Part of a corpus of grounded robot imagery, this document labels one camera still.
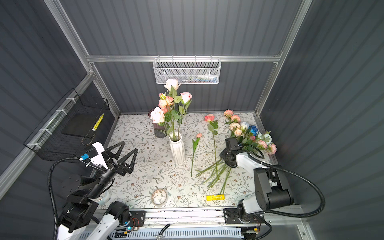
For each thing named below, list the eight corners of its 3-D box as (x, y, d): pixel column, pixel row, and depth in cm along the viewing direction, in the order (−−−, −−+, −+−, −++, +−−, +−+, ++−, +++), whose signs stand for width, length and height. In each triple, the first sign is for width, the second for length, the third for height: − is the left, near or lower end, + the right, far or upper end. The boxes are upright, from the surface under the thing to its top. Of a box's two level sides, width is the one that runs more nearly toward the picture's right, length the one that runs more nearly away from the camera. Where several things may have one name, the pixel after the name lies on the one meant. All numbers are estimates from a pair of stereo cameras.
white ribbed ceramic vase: (173, 164, 94) (168, 144, 76) (174, 154, 99) (169, 132, 81) (185, 164, 94) (182, 144, 76) (185, 153, 99) (183, 132, 81)
